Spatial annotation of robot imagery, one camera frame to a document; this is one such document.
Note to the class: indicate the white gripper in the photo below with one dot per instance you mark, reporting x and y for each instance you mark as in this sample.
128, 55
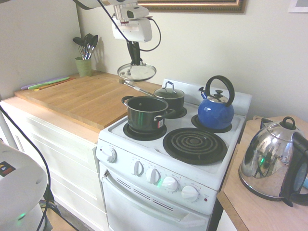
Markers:
139, 31

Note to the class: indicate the round glass pot lid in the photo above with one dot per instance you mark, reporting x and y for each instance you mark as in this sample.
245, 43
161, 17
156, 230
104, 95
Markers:
142, 73

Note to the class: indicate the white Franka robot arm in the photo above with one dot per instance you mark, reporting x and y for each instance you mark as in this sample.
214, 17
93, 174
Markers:
19, 173

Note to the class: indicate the black open cooking pot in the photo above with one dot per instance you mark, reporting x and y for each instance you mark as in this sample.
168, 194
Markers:
144, 120

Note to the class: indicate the black kitchen utensil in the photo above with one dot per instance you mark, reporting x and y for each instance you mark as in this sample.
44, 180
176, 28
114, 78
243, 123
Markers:
88, 39
77, 41
94, 41

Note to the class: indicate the green utensil cup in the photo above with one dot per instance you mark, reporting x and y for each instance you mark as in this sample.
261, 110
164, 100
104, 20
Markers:
83, 68

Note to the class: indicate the small black saucepan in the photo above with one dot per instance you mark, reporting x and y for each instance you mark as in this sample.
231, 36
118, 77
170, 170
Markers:
174, 103

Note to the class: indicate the small black coil burner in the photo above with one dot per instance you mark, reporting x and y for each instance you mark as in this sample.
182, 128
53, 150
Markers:
196, 125
144, 137
181, 114

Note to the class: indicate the orange knife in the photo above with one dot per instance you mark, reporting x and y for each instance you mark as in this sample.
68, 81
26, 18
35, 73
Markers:
60, 83

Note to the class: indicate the green knife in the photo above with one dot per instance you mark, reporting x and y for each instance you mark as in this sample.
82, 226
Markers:
45, 84

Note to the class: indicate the white electric stove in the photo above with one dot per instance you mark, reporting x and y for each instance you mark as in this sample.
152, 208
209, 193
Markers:
144, 148

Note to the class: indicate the colourful cutting mats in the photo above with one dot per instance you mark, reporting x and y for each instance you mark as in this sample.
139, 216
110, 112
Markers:
43, 83

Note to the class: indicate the blue stovetop kettle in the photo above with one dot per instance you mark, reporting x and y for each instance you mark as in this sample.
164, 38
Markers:
214, 115

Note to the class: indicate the white stove knob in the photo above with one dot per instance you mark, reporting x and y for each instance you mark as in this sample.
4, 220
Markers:
170, 184
137, 167
153, 175
111, 155
190, 192

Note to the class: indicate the large black coil burner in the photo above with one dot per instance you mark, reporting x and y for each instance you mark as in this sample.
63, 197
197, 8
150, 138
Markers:
195, 145

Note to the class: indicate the white kitchen cabinet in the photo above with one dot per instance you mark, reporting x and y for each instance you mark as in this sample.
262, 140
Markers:
60, 156

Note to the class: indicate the black triangular holder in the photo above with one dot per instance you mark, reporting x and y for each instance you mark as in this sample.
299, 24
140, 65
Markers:
264, 122

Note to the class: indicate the stainless steel electric kettle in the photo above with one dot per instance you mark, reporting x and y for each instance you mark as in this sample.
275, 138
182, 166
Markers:
264, 154

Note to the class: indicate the light blue object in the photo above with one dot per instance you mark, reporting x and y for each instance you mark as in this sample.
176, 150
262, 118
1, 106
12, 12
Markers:
306, 182

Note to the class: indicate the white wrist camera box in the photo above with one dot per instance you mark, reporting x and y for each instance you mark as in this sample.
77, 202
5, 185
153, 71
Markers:
136, 12

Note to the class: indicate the gold wooden picture frame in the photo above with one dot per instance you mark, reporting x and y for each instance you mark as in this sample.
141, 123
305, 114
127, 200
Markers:
192, 6

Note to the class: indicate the white framed wall picture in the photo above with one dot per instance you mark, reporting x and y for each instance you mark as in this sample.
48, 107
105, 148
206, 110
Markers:
299, 5

